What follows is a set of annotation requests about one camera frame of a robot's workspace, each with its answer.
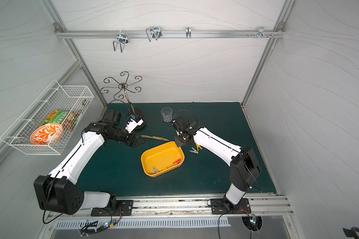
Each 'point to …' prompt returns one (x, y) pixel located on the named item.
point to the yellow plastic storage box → (162, 159)
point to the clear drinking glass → (167, 114)
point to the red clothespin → (177, 162)
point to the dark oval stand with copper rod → (125, 83)
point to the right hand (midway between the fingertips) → (181, 138)
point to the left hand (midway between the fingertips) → (141, 138)
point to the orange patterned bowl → (46, 134)
